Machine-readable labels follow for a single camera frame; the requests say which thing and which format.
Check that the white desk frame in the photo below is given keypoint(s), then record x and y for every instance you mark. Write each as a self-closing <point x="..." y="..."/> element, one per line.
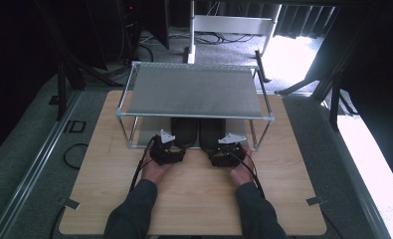
<point x="232" y="24"/>

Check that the black stand leg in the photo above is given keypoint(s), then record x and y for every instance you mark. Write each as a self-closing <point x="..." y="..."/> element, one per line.
<point x="262" y="66"/>

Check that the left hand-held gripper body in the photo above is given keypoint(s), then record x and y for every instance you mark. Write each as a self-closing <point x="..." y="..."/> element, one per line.
<point x="162" y="154"/>

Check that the black metal stand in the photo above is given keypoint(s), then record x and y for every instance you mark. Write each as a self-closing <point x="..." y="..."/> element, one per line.
<point x="333" y="99"/>
<point x="62" y="93"/>

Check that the grey metal shoe rack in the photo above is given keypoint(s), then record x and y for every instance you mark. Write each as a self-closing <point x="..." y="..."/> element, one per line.
<point x="194" y="89"/>

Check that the black slipper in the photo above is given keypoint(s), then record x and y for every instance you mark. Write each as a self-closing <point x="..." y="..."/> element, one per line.
<point x="212" y="132"/>
<point x="184" y="131"/>

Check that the grey tape piece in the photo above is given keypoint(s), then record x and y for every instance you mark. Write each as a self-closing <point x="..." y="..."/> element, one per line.
<point x="69" y="203"/>
<point x="315" y="200"/>

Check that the aluminium floor rail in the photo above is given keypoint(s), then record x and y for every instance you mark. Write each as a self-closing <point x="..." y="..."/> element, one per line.
<point x="35" y="166"/>
<point x="353" y="172"/>

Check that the dark computer tower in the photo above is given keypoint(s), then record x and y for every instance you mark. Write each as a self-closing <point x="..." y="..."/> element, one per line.
<point x="129" y="26"/>

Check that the person's right hand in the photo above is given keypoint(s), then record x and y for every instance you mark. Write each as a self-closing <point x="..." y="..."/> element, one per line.
<point x="242" y="172"/>

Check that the person's left hand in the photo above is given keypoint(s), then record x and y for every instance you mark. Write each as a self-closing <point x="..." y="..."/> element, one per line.
<point x="154" y="172"/>

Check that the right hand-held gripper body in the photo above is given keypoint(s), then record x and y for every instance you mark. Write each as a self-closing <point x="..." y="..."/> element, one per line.
<point x="232" y="154"/>

